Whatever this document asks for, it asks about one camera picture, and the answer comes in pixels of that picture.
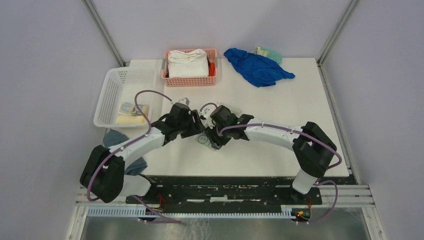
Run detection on blue bunny pattern towel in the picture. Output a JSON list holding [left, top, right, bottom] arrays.
[[195, 101, 242, 151]]

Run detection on rabbit print towel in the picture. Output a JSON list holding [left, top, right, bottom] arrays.
[[118, 102, 150, 116]]

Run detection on yellow duck towel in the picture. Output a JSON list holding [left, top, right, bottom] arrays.
[[115, 114, 146, 125]]

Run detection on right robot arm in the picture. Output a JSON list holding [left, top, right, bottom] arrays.
[[200, 103, 342, 204]]

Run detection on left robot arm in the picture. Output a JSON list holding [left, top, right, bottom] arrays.
[[79, 102, 204, 204]]

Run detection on pink plastic basket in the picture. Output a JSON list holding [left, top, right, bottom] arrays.
[[160, 48, 219, 87]]

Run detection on white plastic basket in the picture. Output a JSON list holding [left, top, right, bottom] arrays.
[[93, 67, 164, 128]]

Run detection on white folded towel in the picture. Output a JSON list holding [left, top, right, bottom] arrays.
[[167, 48, 209, 78]]

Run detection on orange towel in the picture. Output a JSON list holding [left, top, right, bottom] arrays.
[[208, 61, 216, 77]]

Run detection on teal green towel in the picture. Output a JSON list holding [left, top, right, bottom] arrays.
[[252, 46, 283, 64]]

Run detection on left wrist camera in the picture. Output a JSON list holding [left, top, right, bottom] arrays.
[[178, 97, 190, 106]]

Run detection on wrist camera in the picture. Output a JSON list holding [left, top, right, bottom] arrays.
[[199, 106, 216, 129], [178, 97, 190, 106]]

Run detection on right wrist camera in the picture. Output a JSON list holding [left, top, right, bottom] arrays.
[[199, 106, 216, 129]]

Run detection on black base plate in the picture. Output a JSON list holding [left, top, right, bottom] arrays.
[[140, 175, 335, 214]]

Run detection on white cable duct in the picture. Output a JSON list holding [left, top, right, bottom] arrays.
[[87, 206, 295, 220]]

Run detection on aluminium frame rails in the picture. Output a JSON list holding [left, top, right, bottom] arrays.
[[65, 185, 386, 240]]

